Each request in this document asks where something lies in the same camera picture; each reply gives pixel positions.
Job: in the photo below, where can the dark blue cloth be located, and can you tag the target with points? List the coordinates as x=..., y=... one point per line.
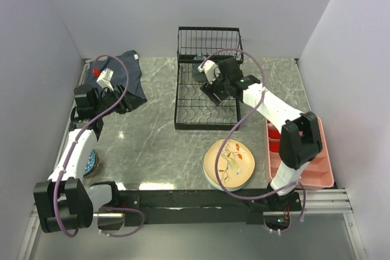
x=131, y=61

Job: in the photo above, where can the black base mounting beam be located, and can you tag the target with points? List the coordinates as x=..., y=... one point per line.
x=137, y=208

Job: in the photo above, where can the light blue plate underneath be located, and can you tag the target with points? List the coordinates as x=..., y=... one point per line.
x=230, y=179

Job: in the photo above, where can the blue grey ceramic mug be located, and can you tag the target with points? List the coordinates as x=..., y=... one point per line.
x=196, y=74

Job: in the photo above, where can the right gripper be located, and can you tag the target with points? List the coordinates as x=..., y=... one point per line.
x=209, y=89

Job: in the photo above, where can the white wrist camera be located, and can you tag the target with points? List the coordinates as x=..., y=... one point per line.
x=104, y=78
x=211, y=70

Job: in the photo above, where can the beige bird pattern plate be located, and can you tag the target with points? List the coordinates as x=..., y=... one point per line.
x=234, y=153

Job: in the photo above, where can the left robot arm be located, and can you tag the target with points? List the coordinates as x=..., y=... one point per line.
x=63, y=203

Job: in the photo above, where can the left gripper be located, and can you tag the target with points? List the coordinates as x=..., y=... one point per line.
x=130, y=102

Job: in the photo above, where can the blue patterned bowl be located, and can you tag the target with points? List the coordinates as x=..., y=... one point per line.
x=92, y=163

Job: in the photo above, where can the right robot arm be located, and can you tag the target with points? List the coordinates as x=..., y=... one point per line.
x=300, y=137

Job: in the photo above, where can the pink compartment tray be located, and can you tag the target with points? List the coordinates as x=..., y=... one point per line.
x=317, y=175

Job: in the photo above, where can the red item in tray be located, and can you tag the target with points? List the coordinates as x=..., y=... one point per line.
x=273, y=138

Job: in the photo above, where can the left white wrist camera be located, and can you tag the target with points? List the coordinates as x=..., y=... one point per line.
x=104, y=78

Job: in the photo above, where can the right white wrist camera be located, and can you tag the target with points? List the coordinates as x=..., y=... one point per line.
x=211, y=70

